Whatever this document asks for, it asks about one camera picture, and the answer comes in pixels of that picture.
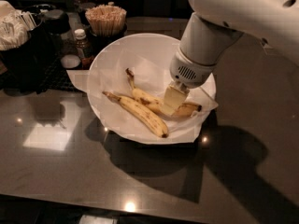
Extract white gripper with vent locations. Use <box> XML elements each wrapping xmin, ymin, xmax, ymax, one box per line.
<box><xmin>161</xmin><ymin>47</ymin><xmax>217</xmax><ymax>116</ymax></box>

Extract straight spotted yellow banana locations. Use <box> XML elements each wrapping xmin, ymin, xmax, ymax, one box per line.
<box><xmin>125</xmin><ymin>68</ymin><xmax>202</xmax><ymax>118</ymax></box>

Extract curved yellow banana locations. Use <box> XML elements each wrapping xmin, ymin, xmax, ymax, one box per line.
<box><xmin>103</xmin><ymin>91</ymin><xmax>169</xmax><ymax>138</ymax></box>

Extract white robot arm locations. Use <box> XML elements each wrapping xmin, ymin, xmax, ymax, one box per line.
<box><xmin>162</xmin><ymin>0</ymin><xmax>299</xmax><ymax>115</ymax></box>

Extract white bowl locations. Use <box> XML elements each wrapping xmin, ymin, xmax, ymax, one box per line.
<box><xmin>86</xmin><ymin>33</ymin><xmax>217</xmax><ymax>145</ymax></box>

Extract white paper liner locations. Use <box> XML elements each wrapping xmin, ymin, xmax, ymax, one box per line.
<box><xmin>68</xmin><ymin>52</ymin><xmax>218</xmax><ymax>145</ymax></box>

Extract black chopstick holder cup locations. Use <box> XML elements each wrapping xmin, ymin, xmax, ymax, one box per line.
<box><xmin>87</xmin><ymin>25</ymin><xmax>127</xmax><ymax>54</ymax></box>

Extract small brown sauce bottle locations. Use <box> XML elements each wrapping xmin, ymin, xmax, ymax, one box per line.
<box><xmin>74</xmin><ymin>29</ymin><xmax>94</xmax><ymax>70</ymax></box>

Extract dark jar behind chopsticks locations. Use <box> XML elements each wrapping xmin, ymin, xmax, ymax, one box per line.
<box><xmin>78</xmin><ymin>2</ymin><xmax>95</xmax><ymax>25</ymax></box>

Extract black grid mat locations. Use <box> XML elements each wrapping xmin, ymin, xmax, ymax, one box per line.
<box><xmin>0</xmin><ymin>61</ymin><xmax>79</xmax><ymax>93</ymax></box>

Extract glass shaker with black lid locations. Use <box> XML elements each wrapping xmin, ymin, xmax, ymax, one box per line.
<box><xmin>44</xmin><ymin>9</ymin><xmax>80</xmax><ymax>69</ymax></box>

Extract black condiment caddy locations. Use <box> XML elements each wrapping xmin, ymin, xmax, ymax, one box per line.
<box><xmin>0</xmin><ymin>12</ymin><xmax>55</xmax><ymax>89</ymax></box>

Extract white paper napkins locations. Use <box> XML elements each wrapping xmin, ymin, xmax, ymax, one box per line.
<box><xmin>0</xmin><ymin>0</ymin><xmax>37</xmax><ymax>51</ymax></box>

